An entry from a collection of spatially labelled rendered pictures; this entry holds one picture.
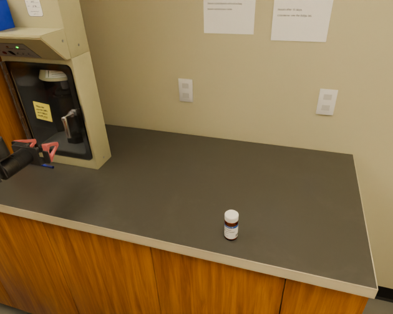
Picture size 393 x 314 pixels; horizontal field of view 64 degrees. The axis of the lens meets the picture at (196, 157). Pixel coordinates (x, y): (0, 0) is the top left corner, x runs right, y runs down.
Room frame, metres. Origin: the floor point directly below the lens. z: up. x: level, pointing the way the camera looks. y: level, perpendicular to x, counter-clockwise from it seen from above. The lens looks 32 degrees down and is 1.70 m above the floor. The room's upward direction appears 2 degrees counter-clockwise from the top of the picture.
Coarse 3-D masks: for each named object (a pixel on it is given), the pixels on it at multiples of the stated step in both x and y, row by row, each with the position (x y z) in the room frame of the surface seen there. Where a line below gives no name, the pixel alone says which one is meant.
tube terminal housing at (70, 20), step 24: (48, 0) 1.14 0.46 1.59; (72, 0) 1.20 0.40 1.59; (24, 24) 1.18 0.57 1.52; (48, 24) 1.15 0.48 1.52; (72, 24) 1.17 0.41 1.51; (72, 48) 1.14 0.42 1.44; (72, 72) 1.13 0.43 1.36; (96, 96) 1.21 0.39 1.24; (96, 120) 1.18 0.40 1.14; (96, 144) 1.15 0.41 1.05; (96, 168) 1.13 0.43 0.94
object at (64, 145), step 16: (16, 64) 1.19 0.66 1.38; (32, 64) 1.17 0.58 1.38; (48, 64) 1.15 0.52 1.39; (16, 80) 1.20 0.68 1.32; (32, 80) 1.18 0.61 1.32; (48, 80) 1.15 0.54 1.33; (64, 80) 1.13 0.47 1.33; (32, 96) 1.18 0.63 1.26; (48, 96) 1.16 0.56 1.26; (64, 96) 1.13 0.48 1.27; (32, 112) 1.19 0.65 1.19; (64, 112) 1.14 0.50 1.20; (80, 112) 1.12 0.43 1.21; (32, 128) 1.20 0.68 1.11; (48, 128) 1.18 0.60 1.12; (80, 128) 1.12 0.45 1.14; (64, 144) 1.16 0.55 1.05; (80, 144) 1.13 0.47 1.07
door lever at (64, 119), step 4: (68, 112) 1.13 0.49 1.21; (72, 112) 1.13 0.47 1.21; (64, 116) 1.10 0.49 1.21; (68, 116) 1.11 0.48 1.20; (72, 116) 1.13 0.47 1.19; (64, 120) 1.08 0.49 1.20; (64, 124) 1.08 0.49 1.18; (68, 124) 1.09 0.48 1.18; (64, 128) 1.09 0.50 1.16; (68, 128) 1.09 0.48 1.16; (68, 132) 1.08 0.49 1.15; (68, 136) 1.08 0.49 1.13
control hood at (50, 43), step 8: (0, 32) 1.09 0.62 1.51; (8, 32) 1.09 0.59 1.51; (16, 32) 1.08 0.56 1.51; (24, 32) 1.08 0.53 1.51; (32, 32) 1.07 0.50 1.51; (40, 32) 1.07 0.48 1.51; (48, 32) 1.06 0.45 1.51; (56, 32) 1.09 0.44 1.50; (64, 32) 1.12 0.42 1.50; (0, 40) 1.09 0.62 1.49; (8, 40) 1.08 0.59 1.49; (16, 40) 1.06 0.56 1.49; (24, 40) 1.05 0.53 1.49; (32, 40) 1.04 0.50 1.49; (40, 40) 1.03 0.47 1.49; (48, 40) 1.04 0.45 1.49; (56, 40) 1.08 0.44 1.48; (64, 40) 1.11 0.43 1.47; (32, 48) 1.08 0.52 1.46; (40, 48) 1.07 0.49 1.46; (48, 48) 1.06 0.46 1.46; (56, 48) 1.07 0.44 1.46; (64, 48) 1.11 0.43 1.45; (0, 56) 1.20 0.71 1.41; (8, 56) 1.18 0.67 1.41; (40, 56) 1.12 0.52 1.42; (48, 56) 1.11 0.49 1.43; (56, 56) 1.09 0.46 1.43; (64, 56) 1.10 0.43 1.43
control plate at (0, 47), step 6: (0, 48) 1.13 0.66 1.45; (6, 48) 1.12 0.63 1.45; (12, 48) 1.11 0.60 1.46; (18, 48) 1.10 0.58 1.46; (24, 48) 1.09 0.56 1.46; (0, 54) 1.18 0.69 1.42; (6, 54) 1.17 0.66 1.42; (18, 54) 1.14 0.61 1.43; (24, 54) 1.13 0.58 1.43; (30, 54) 1.12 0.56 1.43; (36, 54) 1.11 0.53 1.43
